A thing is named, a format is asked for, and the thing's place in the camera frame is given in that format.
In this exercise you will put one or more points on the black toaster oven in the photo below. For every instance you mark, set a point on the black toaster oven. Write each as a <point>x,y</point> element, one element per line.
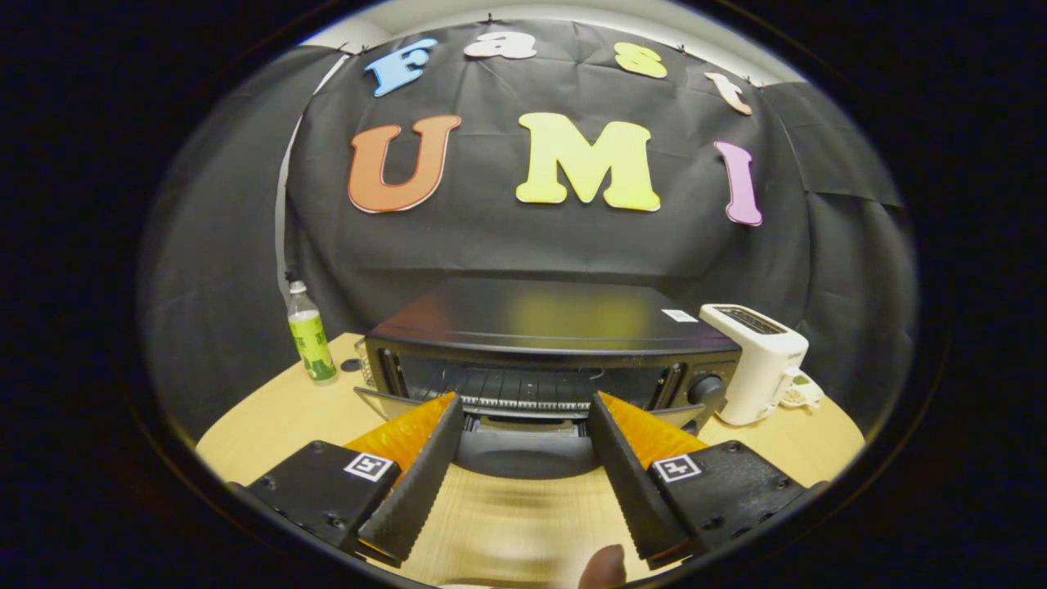
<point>540,323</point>

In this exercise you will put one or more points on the small white snack dish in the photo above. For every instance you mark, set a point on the small white snack dish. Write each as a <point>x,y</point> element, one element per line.
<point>803,394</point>

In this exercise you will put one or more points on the white pop-up toaster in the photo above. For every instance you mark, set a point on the white pop-up toaster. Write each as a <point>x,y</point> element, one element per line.
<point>757,368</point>

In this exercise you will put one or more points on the green label drink bottle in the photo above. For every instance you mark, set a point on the green label drink bottle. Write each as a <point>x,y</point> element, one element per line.
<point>312,339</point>

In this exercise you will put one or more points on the black bottle cap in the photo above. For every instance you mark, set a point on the black bottle cap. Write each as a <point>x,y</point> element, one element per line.
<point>350,366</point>

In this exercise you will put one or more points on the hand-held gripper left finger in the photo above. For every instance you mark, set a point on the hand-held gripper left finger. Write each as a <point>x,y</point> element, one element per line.
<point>417,491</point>

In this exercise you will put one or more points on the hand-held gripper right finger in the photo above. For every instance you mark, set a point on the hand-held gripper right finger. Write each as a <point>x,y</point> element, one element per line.
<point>638,491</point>

